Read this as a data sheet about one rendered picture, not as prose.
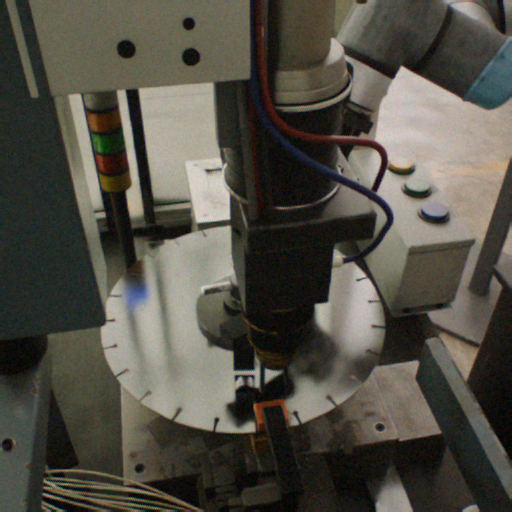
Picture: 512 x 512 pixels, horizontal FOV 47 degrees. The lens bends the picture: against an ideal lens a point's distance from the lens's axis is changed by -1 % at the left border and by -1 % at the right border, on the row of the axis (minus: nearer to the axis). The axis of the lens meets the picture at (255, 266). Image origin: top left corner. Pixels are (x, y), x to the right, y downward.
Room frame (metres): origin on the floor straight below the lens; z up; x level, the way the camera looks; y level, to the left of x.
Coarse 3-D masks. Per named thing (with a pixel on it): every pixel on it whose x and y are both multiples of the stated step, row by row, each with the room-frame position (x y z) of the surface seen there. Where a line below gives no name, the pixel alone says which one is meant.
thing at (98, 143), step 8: (120, 128) 0.72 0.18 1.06; (96, 136) 0.71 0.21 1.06; (104, 136) 0.71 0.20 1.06; (112, 136) 0.71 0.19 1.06; (120, 136) 0.72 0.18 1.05; (96, 144) 0.71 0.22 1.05; (104, 144) 0.71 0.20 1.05; (112, 144) 0.71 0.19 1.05; (120, 144) 0.72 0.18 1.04; (96, 152) 0.71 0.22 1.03; (104, 152) 0.71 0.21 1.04; (112, 152) 0.71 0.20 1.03
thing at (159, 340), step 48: (192, 240) 0.62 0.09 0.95; (144, 288) 0.53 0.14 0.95; (192, 288) 0.53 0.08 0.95; (336, 288) 0.53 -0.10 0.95; (144, 336) 0.45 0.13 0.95; (192, 336) 0.45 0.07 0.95; (336, 336) 0.45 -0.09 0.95; (384, 336) 0.45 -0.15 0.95; (144, 384) 0.38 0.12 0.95; (192, 384) 0.38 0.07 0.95; (240, 384) 0.38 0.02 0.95; (336, 384) 0.38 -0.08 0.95; (240, 432) 0.33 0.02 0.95
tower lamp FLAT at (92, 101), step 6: (84, 96) 0.72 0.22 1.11; (90, 96) 0.71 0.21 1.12; (96, 96) 0.71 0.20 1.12; (102, 96) 0.71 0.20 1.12; (108, 96) 0.71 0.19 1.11; (114, 96) 0.72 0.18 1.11; (84, 102) 0.72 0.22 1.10; (90, 102) 0.71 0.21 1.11; (96, 102) 0.71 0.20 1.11; (102, 102) 0.71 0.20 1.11; (108, 102) 0.71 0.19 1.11; (114, 102) 0.72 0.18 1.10; (90, 108) 0.71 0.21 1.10; (96, 108) 0.71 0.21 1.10; (102, 108) 0.71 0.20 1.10; (108, 108) 0.71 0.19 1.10
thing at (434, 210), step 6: (426, 204) 0.76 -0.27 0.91; (432, 204) 0.76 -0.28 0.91; (438, 204) 0.76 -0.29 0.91; (426, 210) 0.75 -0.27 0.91; (432, 210) 0.75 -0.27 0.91; (438, 210) 0.75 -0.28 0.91; (444, 210) 0.75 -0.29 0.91; (426, 216) 0.74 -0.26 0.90; (432, 216) 0.73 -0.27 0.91; (438, 216) 0.73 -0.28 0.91; (444, 216) 0.74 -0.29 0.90
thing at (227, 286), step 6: (234, 276) 0.49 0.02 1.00; (228, 282) 0.49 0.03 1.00; (234, 282) 0.48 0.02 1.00; (204, 288) 0.48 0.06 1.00; (210, 288) 0.48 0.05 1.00; (216, 288) 0.48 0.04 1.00; (222, 288) 0.48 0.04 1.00; (228, 288) 0.48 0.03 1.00; (234, 288) 0.48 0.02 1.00; (204, 294) 0.47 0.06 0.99; (234, 294) 0.48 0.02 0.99; (234, 300) 0.48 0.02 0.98; (240, 300) 0.48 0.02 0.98
